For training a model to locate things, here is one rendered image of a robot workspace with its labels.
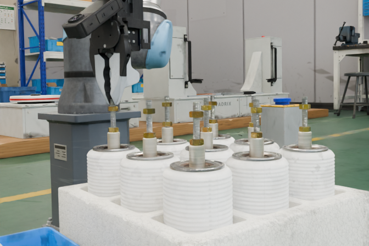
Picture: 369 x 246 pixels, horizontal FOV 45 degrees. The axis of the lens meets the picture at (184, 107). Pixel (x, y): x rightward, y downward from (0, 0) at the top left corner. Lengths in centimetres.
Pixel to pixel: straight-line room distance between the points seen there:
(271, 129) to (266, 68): 329
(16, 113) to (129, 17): 189
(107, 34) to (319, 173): 42
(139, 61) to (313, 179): 51
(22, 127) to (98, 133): 157
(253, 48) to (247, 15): 259
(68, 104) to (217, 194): 57
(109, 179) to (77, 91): 35
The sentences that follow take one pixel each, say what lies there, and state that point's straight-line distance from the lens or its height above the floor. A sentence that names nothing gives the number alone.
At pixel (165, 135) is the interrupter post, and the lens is 86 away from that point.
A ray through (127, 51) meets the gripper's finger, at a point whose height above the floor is 42.
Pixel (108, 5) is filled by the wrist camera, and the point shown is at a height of 50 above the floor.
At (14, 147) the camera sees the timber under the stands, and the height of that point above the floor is 5.
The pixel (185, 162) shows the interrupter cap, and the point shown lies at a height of 25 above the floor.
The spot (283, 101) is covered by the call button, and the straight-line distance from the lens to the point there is 101.
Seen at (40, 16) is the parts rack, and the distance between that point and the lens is 563.
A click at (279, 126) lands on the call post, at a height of 27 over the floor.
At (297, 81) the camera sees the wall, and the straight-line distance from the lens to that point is 638.
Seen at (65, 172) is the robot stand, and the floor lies 16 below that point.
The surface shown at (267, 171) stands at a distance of 65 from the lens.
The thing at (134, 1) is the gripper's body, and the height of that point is 52.
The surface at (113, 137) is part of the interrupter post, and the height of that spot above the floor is 27.
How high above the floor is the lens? 36
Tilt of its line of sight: 3 degrees down
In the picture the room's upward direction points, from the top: 1 degrees counter-clockwise
